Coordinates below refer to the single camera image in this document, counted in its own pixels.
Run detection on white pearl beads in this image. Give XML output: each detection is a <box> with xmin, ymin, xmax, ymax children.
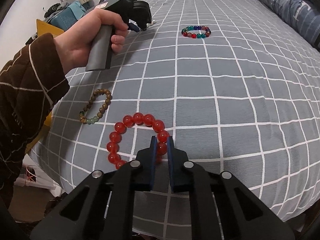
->
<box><xmin>147</xmin><ymin>20</ymin><xmax>157</xmax><ymax>28</ymax></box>

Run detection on red bead bracelet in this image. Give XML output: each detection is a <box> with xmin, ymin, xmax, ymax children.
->
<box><xmin>106</xmin><ymin>112</ymin><xmax>171</xmax><ymax>170</ymax></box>

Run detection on multicolour glass bead bracelet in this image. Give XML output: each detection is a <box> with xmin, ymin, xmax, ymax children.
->
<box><xmin>181</xmin><ymin>24</ymin><xmax>212</xmax><ymax>40</ymax></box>

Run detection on brown wooden bead bracelet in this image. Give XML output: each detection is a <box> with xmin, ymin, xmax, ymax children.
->
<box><xmin>79</xmin><ymin>88</ymin><xmax>113</xmax><ymax>125</ymax></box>

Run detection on brown sleeved left forearm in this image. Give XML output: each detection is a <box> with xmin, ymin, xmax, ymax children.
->
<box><xmin>0</xmin><ymin>34</ymin><xmax>69</xmax><ymax>207</ymax></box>

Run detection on person's left hand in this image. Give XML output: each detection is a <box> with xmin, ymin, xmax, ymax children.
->
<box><xmin>54</xmin><ymin>9</ymin><xmax>128</xmax><ymax>74</ymax></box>

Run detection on teal suitcase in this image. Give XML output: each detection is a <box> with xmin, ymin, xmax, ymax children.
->
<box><xmin>44</xmin><ymin>1</ymin><xmax>86</xmax><ymax>31</ymax></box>

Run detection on grey checked bed sheet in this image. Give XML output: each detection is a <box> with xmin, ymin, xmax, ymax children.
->
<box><xmin>30</xmin><ymin>0</ymin><xmax>319</xmax><ymax>220</ymax></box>

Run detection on blue lettered pillow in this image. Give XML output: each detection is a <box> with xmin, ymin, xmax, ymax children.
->
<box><xmin>260</xmin><ymin>0</ymin><xmax>319</xmax><ymax>50</ymax></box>

